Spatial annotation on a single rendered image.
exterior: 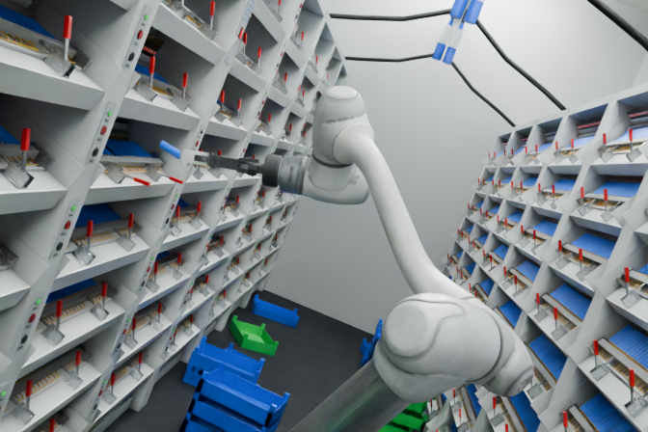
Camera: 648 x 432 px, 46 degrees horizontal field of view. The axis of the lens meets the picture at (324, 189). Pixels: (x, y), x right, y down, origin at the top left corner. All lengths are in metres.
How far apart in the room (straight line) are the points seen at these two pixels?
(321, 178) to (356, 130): 0.16
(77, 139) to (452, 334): 0.74
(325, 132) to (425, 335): 0.58
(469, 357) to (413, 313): 0.12
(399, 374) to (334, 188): 0.57
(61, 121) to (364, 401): 0.73
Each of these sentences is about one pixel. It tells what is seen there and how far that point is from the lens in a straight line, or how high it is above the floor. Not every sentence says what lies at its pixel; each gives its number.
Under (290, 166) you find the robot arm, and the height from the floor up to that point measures 1.10.
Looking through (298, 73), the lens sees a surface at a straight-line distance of 3.47.
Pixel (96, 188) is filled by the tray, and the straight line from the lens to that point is 1.56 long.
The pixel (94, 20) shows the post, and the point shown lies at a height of 1.22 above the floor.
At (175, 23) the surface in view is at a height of 1.29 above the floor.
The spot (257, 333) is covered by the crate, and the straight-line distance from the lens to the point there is 4.50.
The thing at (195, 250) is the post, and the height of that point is 0.64.
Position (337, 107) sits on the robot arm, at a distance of 1.59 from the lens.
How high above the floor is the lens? 1.17
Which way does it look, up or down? 3 degrees down
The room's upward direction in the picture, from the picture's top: 22 degrees clockwise
